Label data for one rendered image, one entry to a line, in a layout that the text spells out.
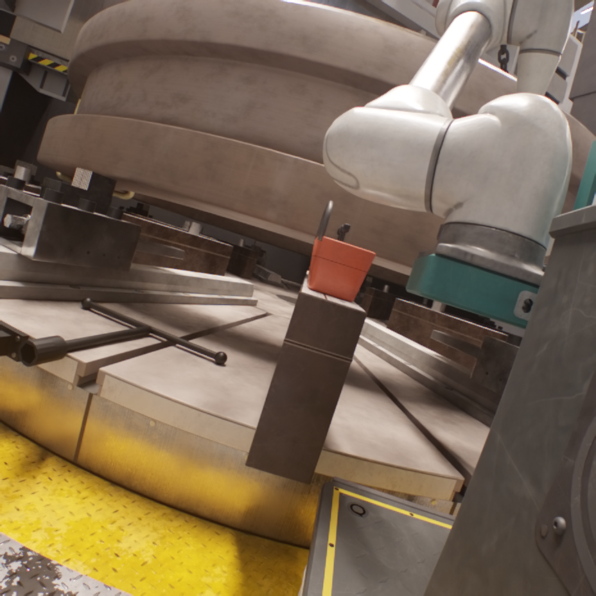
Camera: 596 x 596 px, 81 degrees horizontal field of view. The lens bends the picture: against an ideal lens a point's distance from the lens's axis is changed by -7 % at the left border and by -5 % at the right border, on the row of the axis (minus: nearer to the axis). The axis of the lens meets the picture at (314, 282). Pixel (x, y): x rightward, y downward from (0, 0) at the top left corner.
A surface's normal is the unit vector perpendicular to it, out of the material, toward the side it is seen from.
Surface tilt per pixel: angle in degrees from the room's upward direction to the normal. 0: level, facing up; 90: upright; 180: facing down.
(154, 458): 90
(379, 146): 100
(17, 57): 90
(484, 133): 80
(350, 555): 0
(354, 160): 121
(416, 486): 90
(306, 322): 90
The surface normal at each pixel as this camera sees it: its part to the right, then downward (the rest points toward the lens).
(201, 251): 0.69, 0.25
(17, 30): 0.37, 0.16
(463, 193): -0.72, 0.24
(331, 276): 0.01, 0.18
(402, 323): -0.66, -0.18
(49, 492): 0.30, -0.95
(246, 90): -0.20, -0.02
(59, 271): 0.94, -0.02
